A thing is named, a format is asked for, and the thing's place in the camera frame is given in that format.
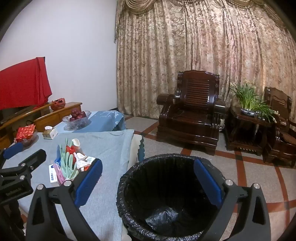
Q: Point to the orange-red plastic bag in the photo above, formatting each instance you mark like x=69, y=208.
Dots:
x=57, y=104

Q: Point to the glass fruit bowl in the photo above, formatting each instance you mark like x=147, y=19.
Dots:
x=76, y=125

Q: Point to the white tissue box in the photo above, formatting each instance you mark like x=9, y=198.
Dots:
x=49, y=134

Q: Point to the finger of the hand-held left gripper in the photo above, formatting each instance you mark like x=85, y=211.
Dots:
x=34, y=158
x=12, y=149

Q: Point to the dark wooden armchair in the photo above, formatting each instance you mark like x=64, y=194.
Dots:
x=192, y=115
x=279, y=143

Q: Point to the floral beige curtain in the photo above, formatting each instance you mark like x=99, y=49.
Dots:
x=185, y=46

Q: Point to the red plastic bag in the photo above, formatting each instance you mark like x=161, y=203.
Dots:
x=70, y=149

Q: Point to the trash bin with black liner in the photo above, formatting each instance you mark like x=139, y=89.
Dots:
x=161, y=185

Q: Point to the grey table blanket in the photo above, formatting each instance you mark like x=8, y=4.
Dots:
x=104, y=150

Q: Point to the white paper cup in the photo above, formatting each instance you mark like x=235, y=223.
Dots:
x=76, y=143

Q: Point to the white printed packet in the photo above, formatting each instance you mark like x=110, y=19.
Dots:
x=90, y=159

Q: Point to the blue plastic bag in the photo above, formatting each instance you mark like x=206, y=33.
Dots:
x=57, y=162

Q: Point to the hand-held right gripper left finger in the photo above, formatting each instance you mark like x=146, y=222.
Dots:
x=89, y=183

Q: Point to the potted green plant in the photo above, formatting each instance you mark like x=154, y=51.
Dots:
x=247, y=99

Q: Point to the cream scalloped tablecloth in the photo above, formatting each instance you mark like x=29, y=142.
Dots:
x=136, y=148

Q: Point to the red patterned packet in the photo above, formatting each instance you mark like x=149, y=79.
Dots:
x=24, y=133

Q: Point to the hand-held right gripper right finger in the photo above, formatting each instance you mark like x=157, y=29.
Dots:
x=208, y=183

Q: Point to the dark wooden side table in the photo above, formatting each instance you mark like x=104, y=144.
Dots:
x=245, y=129

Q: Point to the red cloth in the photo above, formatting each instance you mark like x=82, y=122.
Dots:
x=23, y=81

